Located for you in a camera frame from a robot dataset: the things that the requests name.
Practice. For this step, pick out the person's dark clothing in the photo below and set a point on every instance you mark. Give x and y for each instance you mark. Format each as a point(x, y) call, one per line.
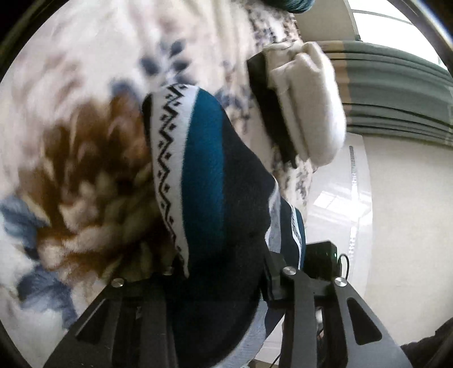
point(431, 346)

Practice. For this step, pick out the dark blue patterned sweater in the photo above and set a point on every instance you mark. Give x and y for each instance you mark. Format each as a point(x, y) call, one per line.
point(212, 212)

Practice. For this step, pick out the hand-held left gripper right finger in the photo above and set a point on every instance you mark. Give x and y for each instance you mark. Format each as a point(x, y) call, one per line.
point(300, 304)

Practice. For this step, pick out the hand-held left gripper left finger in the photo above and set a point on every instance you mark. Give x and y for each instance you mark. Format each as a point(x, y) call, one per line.
point(152, 300)

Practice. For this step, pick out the black folded garment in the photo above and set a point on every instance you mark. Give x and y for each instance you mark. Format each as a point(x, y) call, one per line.
point(272, 113)

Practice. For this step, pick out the floral fleece blanket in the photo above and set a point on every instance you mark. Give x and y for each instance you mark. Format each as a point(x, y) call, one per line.
point(70, 88)

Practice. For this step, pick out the green curtain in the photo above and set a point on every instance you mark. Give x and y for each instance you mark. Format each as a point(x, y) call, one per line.
point(396, 92)

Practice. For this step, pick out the window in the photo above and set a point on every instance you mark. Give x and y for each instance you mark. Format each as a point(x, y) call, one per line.
point(385, 21)

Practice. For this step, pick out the white folded garment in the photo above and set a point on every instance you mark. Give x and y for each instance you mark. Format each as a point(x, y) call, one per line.
point(311, 106)

